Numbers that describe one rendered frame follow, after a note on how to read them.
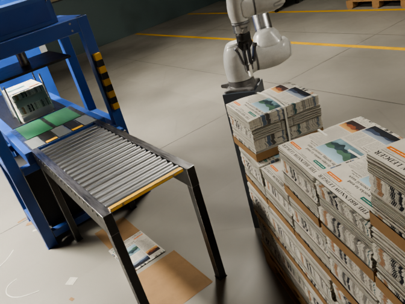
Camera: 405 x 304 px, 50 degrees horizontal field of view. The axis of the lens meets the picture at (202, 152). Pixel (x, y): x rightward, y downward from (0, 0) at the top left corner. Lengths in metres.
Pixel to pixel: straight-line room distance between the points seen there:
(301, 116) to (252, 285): 1.07
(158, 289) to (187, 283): 0.19
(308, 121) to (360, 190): 0.84
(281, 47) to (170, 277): 1.57
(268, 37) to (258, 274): 1.39
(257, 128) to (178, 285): 1.22
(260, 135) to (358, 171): 0.69
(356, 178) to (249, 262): 1.48
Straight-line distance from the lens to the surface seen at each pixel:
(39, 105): 4.07
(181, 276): 2.85
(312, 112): 2.15
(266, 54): 2.52
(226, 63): 2.52
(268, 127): 2.05
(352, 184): 1.42
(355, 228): 1.37
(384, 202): 1.16
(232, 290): 2.66
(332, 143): 1.68
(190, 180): 2.31
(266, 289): 2.62
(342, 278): 1.65
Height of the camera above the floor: 1.86
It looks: 26 degrees down
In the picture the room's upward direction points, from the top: 16 degrees counter-clockwise
